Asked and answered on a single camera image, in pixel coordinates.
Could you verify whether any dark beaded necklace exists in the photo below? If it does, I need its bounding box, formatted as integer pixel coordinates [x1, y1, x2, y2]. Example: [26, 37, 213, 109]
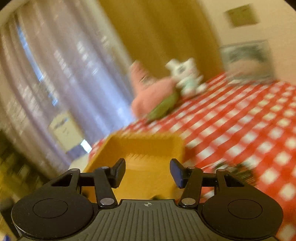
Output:
[212, 162, 258, 186]

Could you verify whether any golden plastic tray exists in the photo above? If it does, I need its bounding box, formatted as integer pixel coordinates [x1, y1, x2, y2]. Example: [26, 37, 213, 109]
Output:
[84, 132, 185, 200]

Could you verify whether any white wooden chair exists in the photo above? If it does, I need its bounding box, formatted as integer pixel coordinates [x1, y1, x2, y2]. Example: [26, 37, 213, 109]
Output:
[48, 111, 92, 171]

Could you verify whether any red white checkered tablecloth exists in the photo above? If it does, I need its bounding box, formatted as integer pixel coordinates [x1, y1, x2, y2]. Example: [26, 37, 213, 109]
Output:
[89, 71, 296, 241]

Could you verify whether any pink starfish plush toy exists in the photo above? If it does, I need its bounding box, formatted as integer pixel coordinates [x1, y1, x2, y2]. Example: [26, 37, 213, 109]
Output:
[129, 60, 179, 121]

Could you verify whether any white bunny plush toy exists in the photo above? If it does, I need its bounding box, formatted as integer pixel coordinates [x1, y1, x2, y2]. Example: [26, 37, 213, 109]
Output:
[166, 58, 207, 99]

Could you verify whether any purple lace curtain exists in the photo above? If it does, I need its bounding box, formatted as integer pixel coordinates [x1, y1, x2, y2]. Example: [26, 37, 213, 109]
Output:
[1, 1, 133, 178]

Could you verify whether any wooden door panel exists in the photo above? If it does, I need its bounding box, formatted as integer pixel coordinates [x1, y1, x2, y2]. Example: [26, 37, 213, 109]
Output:
[99, 1, 223, 79]

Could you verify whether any sand art picture frame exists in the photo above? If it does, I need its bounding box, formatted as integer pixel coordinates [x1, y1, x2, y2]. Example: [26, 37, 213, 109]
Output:
[220, 40, 275, 85]

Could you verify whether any left wall socket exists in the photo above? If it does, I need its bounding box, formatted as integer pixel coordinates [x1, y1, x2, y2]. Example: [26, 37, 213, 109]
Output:
[225, 4, 259, 28]

